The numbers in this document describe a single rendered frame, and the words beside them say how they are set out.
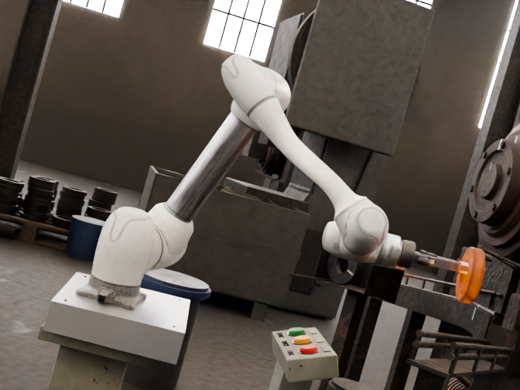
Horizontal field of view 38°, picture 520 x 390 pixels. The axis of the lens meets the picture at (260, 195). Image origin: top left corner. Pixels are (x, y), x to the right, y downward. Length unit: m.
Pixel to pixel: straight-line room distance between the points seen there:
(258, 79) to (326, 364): 0.89
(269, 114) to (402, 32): 3.18
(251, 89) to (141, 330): 0.75
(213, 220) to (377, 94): 1.40
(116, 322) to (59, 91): 10.41
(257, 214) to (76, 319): 2.69
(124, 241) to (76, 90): 10.25
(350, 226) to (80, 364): 0.93
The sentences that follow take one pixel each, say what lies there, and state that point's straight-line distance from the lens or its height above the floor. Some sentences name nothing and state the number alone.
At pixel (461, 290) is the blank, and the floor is 0.78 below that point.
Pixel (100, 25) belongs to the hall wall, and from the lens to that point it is 12.50.
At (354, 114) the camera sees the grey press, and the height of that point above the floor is 1.45.
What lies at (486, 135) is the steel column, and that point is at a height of 2.05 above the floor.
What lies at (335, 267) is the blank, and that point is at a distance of 3.00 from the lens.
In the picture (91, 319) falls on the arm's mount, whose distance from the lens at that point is 2.19.
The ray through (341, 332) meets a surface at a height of 0.42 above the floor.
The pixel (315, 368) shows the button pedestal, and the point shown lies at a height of 0.58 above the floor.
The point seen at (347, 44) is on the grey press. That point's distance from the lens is 5.08.
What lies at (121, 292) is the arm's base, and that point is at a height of 0.48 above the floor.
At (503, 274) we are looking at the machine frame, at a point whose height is 0.83.
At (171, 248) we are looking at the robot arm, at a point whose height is 0.63.
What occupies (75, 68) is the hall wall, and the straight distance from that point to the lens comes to 12.47.
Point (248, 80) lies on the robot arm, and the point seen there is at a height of 1.18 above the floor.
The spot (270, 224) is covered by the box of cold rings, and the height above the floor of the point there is 0.62.
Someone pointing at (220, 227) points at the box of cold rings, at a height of 0.51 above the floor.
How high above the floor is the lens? 0.96
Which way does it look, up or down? 2 degrees down
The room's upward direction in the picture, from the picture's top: 16 degrees clockwise
